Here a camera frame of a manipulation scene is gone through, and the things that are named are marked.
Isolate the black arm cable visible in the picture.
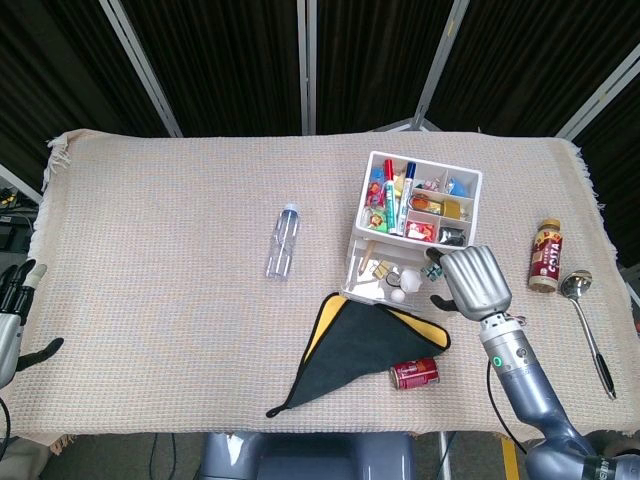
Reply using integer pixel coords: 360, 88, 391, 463
0, 395, 13, 445
486, 361, 530, 457

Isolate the brown Costa coffee bottle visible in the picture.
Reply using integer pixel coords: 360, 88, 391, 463
528, 218, 564, 294

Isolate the white drawer organizer box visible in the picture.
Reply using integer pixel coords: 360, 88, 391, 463
344, 150, 484, 281

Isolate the metal spoon black handle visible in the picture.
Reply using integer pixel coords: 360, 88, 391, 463
558, 269, 618, 401

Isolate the blue capped white marker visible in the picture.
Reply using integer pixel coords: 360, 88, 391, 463
392, 160, 418, 236

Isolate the metal table leg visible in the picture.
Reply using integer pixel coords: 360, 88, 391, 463
436, 431, 453, 480

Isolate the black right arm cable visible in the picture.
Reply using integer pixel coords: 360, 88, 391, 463
486, 361, 530, 457

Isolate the dark folding screen grey frame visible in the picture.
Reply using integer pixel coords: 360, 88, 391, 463
0, 0, 640, 251

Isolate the clear plastic water bottle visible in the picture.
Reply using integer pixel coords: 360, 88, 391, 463
263, 202, 301, 282

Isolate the grey and yellow microfiber cloth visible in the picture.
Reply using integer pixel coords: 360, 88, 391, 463
265, 292, 452, 419

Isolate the red soda can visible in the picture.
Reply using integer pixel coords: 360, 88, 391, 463
389, 356, 441, 391

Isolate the red candy packet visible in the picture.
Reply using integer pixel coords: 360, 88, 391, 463
406, 219, 437, 240

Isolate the orange carabiner key ring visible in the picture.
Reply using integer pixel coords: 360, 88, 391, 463
409, 192, 445, 213

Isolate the red capped green marker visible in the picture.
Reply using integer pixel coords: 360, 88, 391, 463
382, 158, 400, 234

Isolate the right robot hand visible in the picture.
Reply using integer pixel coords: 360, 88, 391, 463
424, 244, 514, 322

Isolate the beige woven tablecloth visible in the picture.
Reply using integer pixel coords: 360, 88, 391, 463
9, 128, 640, 451

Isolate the clear drawer with white knob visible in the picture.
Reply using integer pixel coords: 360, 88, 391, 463
339, 237, 454, 315

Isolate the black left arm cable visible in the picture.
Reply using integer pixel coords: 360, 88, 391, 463
0, 395, 13, 445

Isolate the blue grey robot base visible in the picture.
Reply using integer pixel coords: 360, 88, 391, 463
199, 431, 417, 480

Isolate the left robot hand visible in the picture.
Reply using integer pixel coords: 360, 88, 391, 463
0, 257, 66, 390

